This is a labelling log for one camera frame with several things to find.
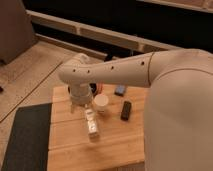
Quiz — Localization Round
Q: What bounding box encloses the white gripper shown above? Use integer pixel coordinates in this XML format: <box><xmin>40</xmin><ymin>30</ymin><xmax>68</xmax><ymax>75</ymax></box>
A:
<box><xmin>84</xmin><ymin>105</ymin><xmax>99</xmax><ymax>139</ymax></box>

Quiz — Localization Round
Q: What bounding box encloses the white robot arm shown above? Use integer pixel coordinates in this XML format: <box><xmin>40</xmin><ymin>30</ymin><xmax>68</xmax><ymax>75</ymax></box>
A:
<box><xmin>59</xmin><ymin>49</ymin><xmax>213</xmax><ymax>171</ymax></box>

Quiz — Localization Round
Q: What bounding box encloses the dark ceramic bowl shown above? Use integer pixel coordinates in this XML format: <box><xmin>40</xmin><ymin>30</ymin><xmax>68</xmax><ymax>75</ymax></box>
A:
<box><xmin>68</xmin><ymin>83</ymin><xmax>97</xmax><ymax>97</ymax></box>

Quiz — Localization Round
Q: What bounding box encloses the white paper cup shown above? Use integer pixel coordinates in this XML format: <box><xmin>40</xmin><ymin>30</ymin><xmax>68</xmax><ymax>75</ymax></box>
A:
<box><xmin>94</xmin><ymin>94</ymin><xmax>109</xmax><ymax>112</ymax></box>

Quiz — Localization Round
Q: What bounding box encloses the black remote control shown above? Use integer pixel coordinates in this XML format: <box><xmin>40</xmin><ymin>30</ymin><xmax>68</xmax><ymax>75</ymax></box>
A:
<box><xmin>120</xmin><ymin>101</ymin><xmax>131</xmax><ymax>121</ymax></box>

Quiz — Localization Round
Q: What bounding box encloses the blue small box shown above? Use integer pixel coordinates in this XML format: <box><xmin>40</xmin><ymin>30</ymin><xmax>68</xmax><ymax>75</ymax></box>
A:
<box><xmin>114</xmin><ymin>85</ymin><xmax>126</xmax><ymax>96</ymax></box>

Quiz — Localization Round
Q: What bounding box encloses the wooden board table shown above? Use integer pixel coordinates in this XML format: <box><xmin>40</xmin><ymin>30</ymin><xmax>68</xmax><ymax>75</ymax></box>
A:
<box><xmin>47</xmin><ymin>85</ymin><xmax>147</xmax><ymax>171</ymax></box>

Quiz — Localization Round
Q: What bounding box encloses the black table leg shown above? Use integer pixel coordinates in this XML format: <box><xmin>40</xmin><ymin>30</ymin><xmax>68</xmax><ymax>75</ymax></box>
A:
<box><xmin>104</xmin><ymin>54</ymin><xmax>114</xmax><ymax>62</ymax></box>

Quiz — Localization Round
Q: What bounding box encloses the dark grey mat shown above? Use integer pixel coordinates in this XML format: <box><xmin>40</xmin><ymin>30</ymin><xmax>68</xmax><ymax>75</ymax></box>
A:
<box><xmin>1</xmin><ymin>103</ymin><xmax>52</xmax><ymax>171</ymax></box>

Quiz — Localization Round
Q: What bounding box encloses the grey cabinet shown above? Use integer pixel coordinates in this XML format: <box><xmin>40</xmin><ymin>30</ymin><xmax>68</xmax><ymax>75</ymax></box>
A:
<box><xmin>0</xmin><ymin>0</ymin><xmax>37</xmax><ymax>64</ymax></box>

